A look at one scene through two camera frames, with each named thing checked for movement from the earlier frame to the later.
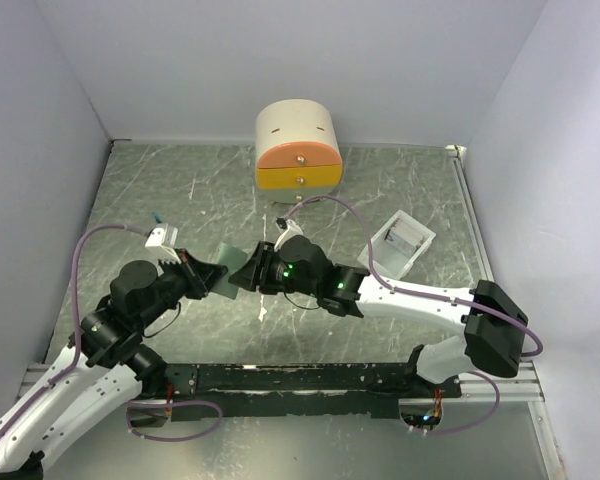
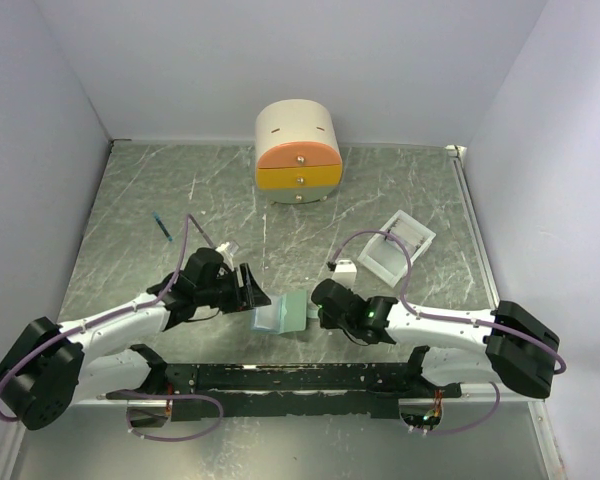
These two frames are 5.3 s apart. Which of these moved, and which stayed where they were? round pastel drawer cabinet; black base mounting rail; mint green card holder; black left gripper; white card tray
Moved: black left gripper; mint green card holder
Stayed: white card tray; black base mounting rail; round pastel drawer cabinet
